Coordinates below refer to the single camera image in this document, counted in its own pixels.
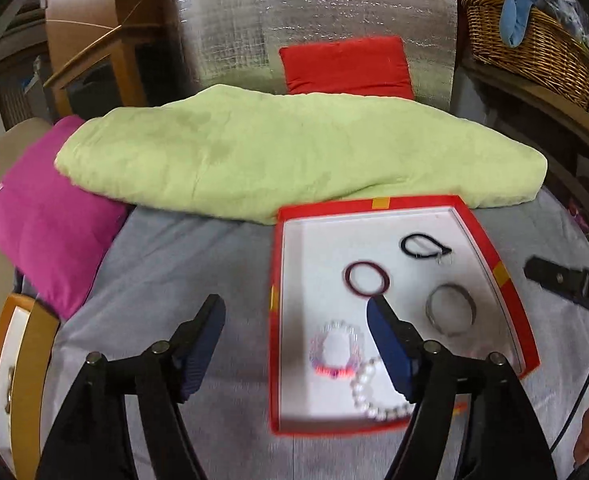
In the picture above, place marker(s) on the clear plastic bag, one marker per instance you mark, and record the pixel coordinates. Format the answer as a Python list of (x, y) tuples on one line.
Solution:
[(569, 10)]

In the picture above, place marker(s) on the red shallow box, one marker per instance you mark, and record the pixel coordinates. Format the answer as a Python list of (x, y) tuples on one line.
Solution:
[(314, 280)]

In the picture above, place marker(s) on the red cushion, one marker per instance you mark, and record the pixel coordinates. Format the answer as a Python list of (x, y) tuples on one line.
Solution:
[(347, 67)]

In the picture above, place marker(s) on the wicker basket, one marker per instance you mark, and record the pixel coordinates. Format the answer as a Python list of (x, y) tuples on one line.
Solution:
[(534, 50)]

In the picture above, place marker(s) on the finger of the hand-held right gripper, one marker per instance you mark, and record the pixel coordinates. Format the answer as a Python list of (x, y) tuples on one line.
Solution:
[(554, 276)]

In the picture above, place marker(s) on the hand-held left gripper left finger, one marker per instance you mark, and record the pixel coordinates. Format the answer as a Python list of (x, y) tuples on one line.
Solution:
[(199, 355)]

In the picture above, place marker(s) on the silver bangle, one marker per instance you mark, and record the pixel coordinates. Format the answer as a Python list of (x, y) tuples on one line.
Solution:
[(430, 310)]

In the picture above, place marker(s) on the wooden side table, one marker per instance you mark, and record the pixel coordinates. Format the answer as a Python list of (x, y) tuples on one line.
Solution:
[(539, 105)]

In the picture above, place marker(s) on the grey blanket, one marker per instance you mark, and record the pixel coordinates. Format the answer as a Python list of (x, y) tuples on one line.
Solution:
[(174, 270)]

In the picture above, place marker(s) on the silver foil board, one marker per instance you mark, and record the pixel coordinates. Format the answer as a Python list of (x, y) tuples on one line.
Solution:
[(224, 30)]

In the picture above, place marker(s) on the light green blanket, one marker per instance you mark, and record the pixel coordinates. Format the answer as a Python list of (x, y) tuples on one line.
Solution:
[(274, 155)]

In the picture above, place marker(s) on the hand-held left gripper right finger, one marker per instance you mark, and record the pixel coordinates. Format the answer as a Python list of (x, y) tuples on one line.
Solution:
[(392, 345)]

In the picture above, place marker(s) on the orange long box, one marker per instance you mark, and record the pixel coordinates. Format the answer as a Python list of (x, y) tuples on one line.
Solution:
[(44, 360)]

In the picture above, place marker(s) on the wooden pillar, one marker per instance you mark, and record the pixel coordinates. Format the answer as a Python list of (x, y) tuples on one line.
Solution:
[(89, 20)]

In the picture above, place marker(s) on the magenta pillow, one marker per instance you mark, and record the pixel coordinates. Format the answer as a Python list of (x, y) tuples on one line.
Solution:
[(49, 225)]

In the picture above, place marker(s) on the blue cloth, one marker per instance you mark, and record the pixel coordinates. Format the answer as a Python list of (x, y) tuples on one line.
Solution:
[(516, 5)]

